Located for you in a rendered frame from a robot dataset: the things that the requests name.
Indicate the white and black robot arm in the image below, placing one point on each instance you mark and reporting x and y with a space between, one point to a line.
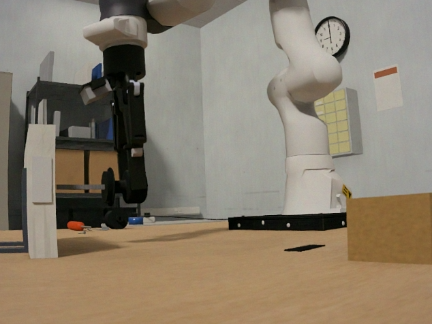
312 185

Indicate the red-handled screwdriver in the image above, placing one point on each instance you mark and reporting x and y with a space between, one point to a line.
78 226

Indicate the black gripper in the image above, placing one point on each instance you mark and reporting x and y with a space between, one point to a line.
127 63

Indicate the brown cardboard box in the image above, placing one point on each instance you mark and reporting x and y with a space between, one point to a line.
390 229

